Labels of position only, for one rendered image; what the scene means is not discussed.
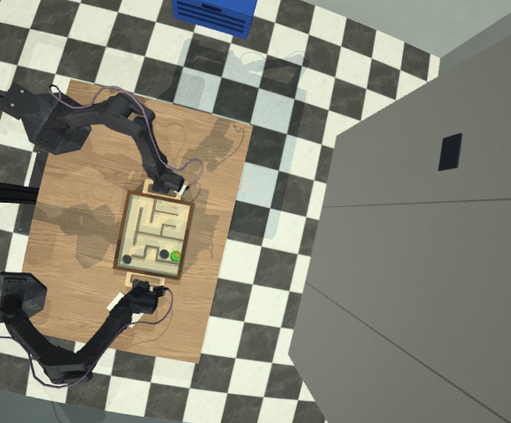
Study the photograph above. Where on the wooden maze board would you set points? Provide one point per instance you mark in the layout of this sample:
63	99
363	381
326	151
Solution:
153	235

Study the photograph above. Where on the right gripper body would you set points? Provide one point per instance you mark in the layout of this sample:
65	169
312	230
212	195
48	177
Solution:
142	287

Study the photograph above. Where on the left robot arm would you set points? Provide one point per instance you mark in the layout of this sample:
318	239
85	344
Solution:
115	117

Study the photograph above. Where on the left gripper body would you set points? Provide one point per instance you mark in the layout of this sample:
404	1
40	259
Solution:
161	188

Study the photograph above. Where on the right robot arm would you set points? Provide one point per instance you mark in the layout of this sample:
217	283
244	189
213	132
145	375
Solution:
58	360

